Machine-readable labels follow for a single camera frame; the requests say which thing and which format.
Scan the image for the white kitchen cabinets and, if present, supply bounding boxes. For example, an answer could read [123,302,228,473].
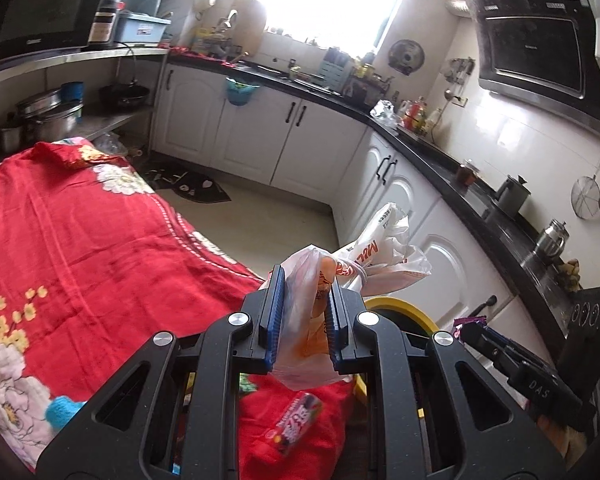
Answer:
[149,57,581,361]

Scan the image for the black range hood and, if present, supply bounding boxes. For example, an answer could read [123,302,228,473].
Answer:
[461,0,600,137]

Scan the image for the colourful candy packet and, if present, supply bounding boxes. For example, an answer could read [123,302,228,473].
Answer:
[264,392,324,457]

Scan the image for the ginger roots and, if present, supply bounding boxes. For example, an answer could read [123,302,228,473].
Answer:
[559,258,584,289]

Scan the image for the blue plastic basket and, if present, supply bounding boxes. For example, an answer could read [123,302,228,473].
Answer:
[113,9,173,46]

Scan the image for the blue hanging bin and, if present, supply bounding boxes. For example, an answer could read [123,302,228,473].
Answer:
[224,75,262,108]

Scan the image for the black blender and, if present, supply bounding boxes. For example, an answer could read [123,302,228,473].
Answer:
[86,0,147,49]

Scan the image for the red floral blanket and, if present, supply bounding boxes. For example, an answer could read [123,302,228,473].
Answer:
[0,140,362,476]

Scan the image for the blue cup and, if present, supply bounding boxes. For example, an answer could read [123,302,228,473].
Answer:
[59,81,85,104]

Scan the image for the wooden cutting board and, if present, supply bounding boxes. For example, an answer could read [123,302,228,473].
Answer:
[228,0,268,54]

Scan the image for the black microwave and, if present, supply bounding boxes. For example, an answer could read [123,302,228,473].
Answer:
[0,0,114,69]

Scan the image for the black floor mat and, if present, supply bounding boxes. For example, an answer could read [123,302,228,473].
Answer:
[141,162,232,205]

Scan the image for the red label bottle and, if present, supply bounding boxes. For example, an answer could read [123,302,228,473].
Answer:
[404,97,427,132]

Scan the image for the black bin with yellow rim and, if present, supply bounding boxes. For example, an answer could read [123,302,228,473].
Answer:
[352,295,439,402]

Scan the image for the steel kettle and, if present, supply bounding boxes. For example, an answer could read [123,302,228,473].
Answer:
[535,218,571,262]

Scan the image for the purple wrapper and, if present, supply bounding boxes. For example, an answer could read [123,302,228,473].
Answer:
[452,315,489,342]

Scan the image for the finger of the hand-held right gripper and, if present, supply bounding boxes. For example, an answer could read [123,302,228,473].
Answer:
[479,326,547,369]
[461,331,519,387]

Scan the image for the blue knitted cloth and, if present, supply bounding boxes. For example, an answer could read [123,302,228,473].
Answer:
[46,394,87,432]

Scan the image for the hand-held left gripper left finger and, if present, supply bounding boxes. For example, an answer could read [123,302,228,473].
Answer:
[35,265,287,480]

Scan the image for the black wok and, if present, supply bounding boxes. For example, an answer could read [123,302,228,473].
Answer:
[98,82,152,112]

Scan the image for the black spice rack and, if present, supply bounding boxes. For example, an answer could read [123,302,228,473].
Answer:
[350,62,397,107]

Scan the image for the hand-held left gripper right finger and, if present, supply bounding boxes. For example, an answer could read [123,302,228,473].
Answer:
[324,282,567,480]

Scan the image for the white plastic bag orange print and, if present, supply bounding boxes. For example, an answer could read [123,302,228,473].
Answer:
[266,202,434,392]

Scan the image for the hanging utensil rack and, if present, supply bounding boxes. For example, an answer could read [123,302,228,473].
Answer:
[447,57,477,87]

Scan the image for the small steel pot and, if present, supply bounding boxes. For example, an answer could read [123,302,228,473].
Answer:
[0,122,24,154]

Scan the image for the wire skimmer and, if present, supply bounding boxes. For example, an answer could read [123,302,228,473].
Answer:
[571,129,600,221]

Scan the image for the steel shelf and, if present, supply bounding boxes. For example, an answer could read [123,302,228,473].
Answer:
[0,44,169,172]

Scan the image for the blue utensil rack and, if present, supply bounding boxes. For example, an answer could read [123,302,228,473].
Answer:
[322,47,354,89]

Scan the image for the crumpled clear plastic bag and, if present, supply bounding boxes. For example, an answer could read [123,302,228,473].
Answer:
[369,99,402,127]

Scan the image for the stacked steel pots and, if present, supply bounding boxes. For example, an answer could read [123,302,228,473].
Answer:
[16,88,84,144]

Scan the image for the glass jar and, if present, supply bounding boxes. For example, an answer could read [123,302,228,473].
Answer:
[454,159,481,187]

